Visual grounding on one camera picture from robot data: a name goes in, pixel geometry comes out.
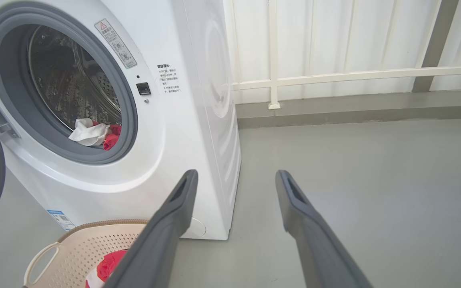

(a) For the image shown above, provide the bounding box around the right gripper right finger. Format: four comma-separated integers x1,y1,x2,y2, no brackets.
275,170,373,288

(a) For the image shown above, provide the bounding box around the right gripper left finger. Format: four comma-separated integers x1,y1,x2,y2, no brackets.
102,169,199,288

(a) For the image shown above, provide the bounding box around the red and white garment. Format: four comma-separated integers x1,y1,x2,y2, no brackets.
86,250,129,288
68,118,122,151

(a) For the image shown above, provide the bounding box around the cream basket with brown rim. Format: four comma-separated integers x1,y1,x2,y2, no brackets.
23,219,149,288

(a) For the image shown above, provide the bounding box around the white front-load washing machine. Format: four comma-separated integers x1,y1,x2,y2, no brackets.
0,0,242,240

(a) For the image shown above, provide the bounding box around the grey rubber door gasket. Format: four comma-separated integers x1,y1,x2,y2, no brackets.
0,5,139,165

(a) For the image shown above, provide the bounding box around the round white filter cover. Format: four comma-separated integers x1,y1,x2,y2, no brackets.
182,217,207,237

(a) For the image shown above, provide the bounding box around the blue energy label sticker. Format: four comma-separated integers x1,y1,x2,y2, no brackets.
47,210,76,231

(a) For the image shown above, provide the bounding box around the white metal railing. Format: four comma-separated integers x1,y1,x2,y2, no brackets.
230,0,461,110

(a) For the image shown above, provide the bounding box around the steel washer drum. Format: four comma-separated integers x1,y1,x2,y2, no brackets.
26,25,122,132

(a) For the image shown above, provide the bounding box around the grey warning sticker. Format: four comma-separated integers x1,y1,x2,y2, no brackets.
94,19,138,69

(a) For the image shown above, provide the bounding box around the grey pillar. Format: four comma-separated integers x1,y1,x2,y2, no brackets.
412,0,460,93

